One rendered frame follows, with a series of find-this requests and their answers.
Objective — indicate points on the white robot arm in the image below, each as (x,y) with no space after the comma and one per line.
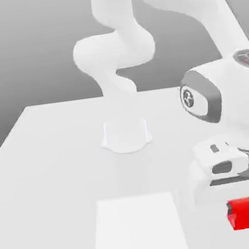
(114,50)

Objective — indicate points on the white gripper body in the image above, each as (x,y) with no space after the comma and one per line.
(239,189)

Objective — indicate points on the small red cube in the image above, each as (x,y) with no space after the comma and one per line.
(245,213)

